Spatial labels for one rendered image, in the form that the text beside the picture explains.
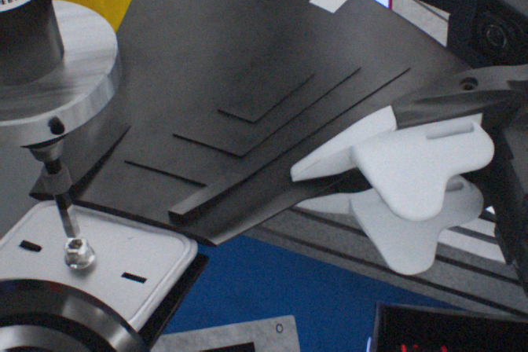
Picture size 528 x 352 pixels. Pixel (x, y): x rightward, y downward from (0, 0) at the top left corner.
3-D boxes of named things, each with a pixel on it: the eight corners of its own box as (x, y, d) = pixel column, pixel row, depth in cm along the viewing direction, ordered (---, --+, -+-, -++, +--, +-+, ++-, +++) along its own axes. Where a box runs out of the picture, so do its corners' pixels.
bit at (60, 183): (83, 241, 43) (57, 155, 39) (58, 242, 43) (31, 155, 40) (86, 222, 44) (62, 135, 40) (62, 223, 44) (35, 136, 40)
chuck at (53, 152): (31, 167, 40) (16, 122, 38) (31, 144, 41) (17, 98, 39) (66, 162, 40) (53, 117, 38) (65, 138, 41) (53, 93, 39)
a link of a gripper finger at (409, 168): (316, 218, 43) (523, 186, 44) (287, 115, 47) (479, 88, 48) (313, 260, 46) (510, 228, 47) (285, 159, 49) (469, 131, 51)
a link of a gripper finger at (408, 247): (313, 276, 47) (508, 232, 47) (287, 175, 50) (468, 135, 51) (317, 310, 49) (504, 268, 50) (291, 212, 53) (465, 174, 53)
